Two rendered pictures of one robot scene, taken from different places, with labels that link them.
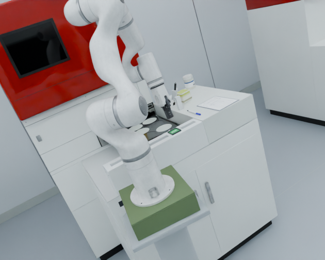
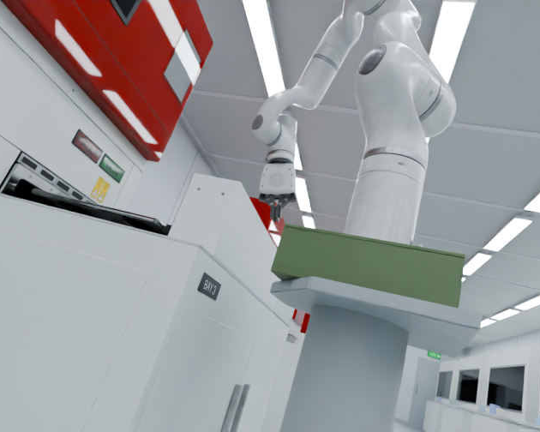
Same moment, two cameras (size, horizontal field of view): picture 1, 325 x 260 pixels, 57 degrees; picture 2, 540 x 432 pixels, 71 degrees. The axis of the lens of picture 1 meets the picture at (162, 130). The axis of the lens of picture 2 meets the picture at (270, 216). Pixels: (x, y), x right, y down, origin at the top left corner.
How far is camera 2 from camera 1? 1.40 m
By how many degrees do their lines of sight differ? 66
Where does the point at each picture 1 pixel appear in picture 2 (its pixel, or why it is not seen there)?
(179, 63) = not seen: hidden behind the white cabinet
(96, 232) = not seen: outside the picture
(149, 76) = (290, 144)
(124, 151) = (422, 139)
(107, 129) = (417, 87)
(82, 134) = not seen: outside the picture
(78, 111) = (40, 90)
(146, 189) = (410, 232)
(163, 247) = (379, 415)
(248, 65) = not seen: hidden behind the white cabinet
